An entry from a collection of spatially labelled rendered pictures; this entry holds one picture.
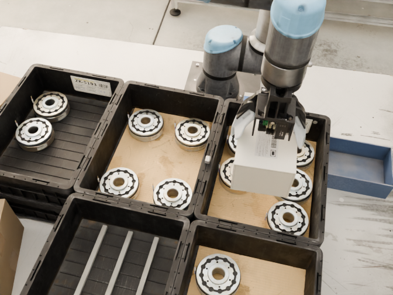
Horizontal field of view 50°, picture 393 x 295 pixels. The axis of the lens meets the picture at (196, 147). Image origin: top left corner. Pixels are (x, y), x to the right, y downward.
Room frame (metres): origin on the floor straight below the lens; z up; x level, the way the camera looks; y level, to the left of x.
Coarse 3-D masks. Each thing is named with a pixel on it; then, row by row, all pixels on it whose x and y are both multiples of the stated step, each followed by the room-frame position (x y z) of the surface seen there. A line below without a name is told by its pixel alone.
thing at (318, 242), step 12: (324, 120) 0.78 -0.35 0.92; (216, 132) 0.73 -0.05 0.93; (216, 144) 0.69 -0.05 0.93; (324, 144) 0.69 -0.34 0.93; (324, 156) 0.65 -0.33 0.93; (324, 168) 0.63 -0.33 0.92; (204, 180) 0.57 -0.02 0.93; (324, 180) 0.59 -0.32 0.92; (204, 192) 0.54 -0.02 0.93; (324, 192) 0.55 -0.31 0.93; (324, 204) 0.51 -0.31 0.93; (204, 216) 0.47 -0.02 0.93; (324, 216) 0.48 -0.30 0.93; (240, 228) 0.44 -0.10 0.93; (252, 228) 0.44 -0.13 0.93; (264, 228) 0.45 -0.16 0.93; (324, 228) 0.45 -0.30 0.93; (300, 240) 0.42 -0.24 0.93; (312, 240) 0.42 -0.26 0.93
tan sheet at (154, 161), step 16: (160, 112) 0.88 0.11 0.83; (128, 128) 0.82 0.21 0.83; (128, 144) 0.76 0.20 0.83; (144, 144) 0.76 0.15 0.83; (160, 144) 0.76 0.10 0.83; (176, 144) 0.76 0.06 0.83; (112, 160) 0.70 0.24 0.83; (128, 160) 0.70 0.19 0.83; (144, 160) 0.70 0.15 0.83; (160, 160) 0.70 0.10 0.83; (176, 160) 0.70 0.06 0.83; (192, 160) 0.70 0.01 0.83; (144, 176) 0.65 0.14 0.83; (160, 176) 0.65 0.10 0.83; (176, 176) 0.65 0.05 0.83; (192, 176) 0.65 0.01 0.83; (144, 192) 0.60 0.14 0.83; (192, 192) 0.60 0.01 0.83
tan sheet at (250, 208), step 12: (312, 144) 0.77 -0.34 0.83; (228, 156) 0.72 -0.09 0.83; (312, 168) 0.69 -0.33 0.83; (216, 180) 0.64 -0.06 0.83; (312, 180) 0.65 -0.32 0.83; (216, 192) 0.60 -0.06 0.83; (228, 192) 0.60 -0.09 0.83; (216, 204) 0.56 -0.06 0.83; (228, 204) 0.56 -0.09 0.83; (240, 204) 0.56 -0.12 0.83; (252, 204) 0.57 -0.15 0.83; (264, 204) 0.57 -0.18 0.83; (216, 216) 0.53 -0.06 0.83; (228, 216) 0.53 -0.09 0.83; (240, 216) 0.53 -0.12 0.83; (252, 216) 0.53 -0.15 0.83; (264, 216) 0.53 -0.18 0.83
